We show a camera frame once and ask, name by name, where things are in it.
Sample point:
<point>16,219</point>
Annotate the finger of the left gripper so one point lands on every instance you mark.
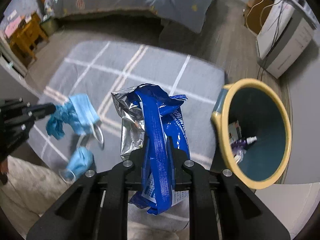
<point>40,111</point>
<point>13,103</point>

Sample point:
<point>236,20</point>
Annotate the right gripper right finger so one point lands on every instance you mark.
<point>221,206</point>

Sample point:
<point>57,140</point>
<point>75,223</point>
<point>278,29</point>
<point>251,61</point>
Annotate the purple spray bottle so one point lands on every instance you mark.
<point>242,143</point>

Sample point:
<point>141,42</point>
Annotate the dark grey bed sheet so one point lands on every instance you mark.
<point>175,35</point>

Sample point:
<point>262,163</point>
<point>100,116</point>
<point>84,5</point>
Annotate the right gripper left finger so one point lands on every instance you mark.
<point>94,207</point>

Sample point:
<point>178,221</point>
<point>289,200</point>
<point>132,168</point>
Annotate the blue face mask with loops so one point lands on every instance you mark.
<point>81,161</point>

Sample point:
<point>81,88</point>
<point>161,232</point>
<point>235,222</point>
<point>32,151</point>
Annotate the wooden TV cabinet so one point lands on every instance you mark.
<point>256,13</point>

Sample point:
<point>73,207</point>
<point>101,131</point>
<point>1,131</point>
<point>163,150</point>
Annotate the green medicine box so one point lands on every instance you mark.
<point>234,132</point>

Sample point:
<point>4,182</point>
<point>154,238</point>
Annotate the small wooden chair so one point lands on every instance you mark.
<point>22,42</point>

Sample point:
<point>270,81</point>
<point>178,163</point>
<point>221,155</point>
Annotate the green small bin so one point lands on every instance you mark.
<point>49,26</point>

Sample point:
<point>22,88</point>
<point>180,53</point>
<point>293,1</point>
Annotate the blue wet wipes pack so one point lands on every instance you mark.
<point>152,119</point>

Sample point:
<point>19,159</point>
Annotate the yellow teal trash bin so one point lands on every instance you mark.
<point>260,113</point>

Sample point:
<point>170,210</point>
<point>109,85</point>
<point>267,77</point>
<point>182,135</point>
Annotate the grey plaid blanket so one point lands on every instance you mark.
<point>97,68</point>

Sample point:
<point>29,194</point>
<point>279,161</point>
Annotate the blue nitrile glove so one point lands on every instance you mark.
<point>64,114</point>

